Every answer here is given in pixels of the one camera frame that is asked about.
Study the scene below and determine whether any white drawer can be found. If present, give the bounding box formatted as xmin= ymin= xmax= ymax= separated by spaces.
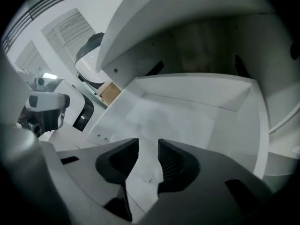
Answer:
xmin=86 ymin=73 xmax=270 ymax=180

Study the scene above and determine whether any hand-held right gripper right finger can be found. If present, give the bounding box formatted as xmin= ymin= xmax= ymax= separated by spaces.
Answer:
xmin=138 ymin=138 xmax=274 ymax=225

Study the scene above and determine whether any brown cardboard box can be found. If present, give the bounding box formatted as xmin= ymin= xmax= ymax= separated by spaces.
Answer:
xmin=98 ymin=82 xmax=122 ymax=107

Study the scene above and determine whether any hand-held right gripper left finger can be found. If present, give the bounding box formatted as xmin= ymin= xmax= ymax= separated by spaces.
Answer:
xmin=43 ymin=138 xmax=139 ymax=222

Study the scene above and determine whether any white desk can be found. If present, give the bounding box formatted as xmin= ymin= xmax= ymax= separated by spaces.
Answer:
xmin=86 ymin=0 xmax=300 ymax=180

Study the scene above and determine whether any white and grey robot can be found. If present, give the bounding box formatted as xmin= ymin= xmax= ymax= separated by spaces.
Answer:
xmin=48 ymin=78 xmax=95 ymax=133
xmin=74 ymin=32 xmax=111 ymax=91

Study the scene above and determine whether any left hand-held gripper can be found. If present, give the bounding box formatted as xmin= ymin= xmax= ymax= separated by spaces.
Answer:
xmin=17 ymin=90 xmax=71 ymax=137

